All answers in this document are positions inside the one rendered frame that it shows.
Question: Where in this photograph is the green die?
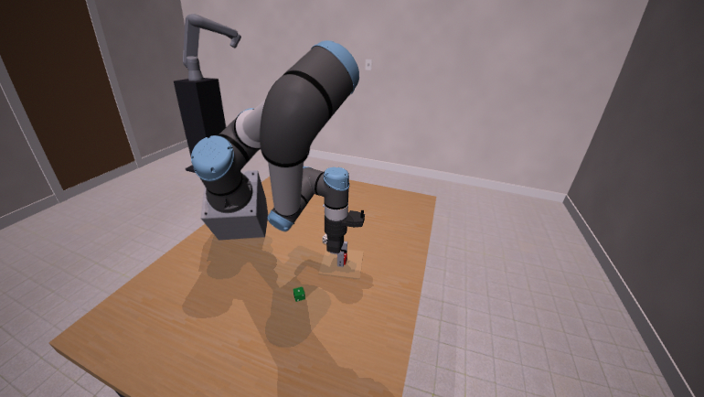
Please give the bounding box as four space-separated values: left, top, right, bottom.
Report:
293 286 305 302

